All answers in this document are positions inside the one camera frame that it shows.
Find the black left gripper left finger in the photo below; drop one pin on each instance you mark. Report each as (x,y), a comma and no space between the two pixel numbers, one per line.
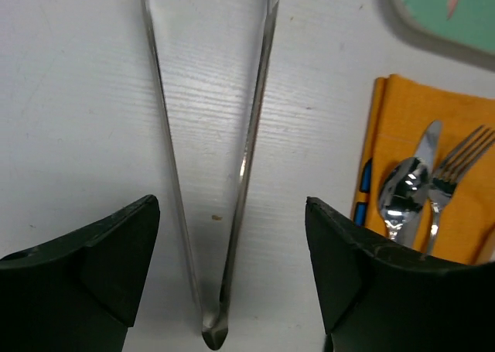
(80,291)

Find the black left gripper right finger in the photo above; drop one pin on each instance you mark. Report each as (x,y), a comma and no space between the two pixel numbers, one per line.
(377,295)

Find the silver spoon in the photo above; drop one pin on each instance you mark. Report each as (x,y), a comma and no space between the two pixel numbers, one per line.
(402,196)

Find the silver fork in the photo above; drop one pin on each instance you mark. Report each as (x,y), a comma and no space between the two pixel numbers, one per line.
(451,171)

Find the green floral serving tray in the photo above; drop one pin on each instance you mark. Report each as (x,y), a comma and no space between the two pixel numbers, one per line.
(468,23)

